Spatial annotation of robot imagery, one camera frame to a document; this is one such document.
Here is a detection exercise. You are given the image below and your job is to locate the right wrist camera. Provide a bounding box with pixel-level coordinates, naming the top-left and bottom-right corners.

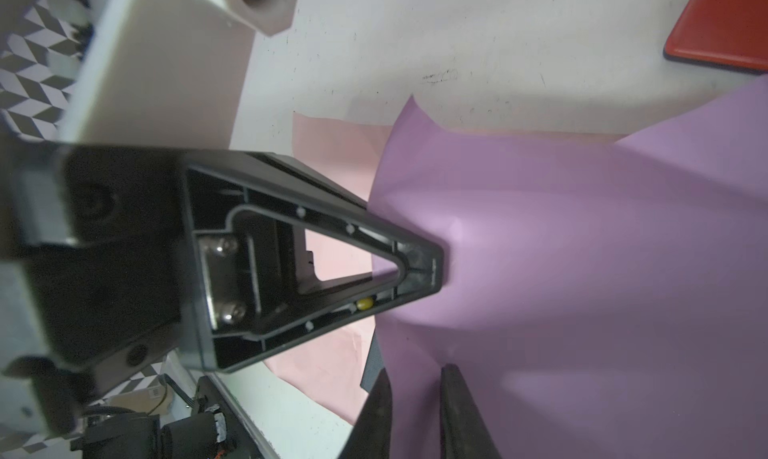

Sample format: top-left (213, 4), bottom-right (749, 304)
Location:
top-left (56, 0), bottom-right (298, 149)

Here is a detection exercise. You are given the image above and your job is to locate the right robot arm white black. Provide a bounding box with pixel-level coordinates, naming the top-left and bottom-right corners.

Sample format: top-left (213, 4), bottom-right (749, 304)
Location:
top-left (71, 151), bottom-right (444, 458)

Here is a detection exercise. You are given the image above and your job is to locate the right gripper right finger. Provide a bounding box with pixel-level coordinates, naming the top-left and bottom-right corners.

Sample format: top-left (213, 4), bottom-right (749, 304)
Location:
top-left (339, 364), bottom-right (500, 459)

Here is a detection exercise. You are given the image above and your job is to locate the red tape dispenser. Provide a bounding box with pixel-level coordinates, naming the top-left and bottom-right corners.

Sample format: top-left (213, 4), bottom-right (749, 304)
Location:
top-left (663, 0), bottom-right (767, 75)

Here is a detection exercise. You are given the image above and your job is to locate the pink wrapping paper sheet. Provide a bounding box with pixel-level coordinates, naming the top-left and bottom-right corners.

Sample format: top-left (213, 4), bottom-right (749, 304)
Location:
top-left (293, 77), bottom-right (767, 458)

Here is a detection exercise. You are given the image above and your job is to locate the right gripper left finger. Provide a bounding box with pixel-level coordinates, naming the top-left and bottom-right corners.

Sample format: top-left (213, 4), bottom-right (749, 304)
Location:
top-left (178, 151), bottom-right (444, 372)

